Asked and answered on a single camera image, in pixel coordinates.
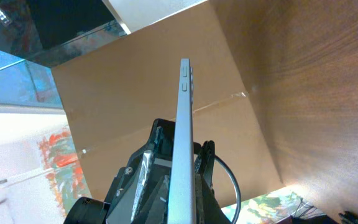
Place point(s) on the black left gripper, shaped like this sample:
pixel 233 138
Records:
pixel 139 191

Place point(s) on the blue screen smartphone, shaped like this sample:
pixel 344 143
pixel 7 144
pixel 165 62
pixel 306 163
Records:
pixel 181 199

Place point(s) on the brown cardboard panel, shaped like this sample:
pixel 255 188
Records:
pixel 112 96

